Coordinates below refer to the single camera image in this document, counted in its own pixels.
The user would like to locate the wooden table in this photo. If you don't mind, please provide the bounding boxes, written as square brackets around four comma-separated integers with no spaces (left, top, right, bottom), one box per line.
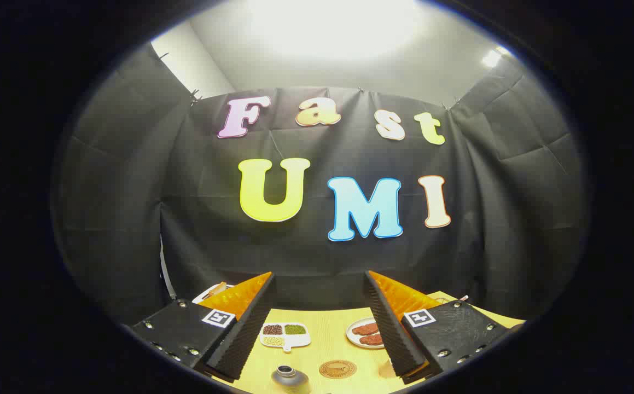
[193,290,525,394]

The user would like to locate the white round plate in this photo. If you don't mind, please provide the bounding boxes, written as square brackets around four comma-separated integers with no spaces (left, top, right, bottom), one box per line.
[346,317,386,349]

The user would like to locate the round cork coaster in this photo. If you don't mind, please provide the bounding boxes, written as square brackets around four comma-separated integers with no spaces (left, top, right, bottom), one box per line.
[319,360,357,379]

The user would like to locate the white toaster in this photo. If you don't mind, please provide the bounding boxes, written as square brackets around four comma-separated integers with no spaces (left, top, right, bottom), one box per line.
[193,283,235,305]

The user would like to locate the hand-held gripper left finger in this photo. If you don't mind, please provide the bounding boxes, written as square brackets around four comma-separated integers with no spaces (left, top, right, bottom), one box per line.
[131,272,276,382]

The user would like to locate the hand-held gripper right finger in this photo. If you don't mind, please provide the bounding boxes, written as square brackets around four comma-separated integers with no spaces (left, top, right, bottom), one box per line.
[364,270,514,384]

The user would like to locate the silver bottle with green label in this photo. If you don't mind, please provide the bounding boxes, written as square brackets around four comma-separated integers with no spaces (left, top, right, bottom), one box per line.
[271,365,310,394]

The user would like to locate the white divided dish with beans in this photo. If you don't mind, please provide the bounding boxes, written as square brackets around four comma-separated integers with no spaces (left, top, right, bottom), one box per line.
[259,322,312,352]

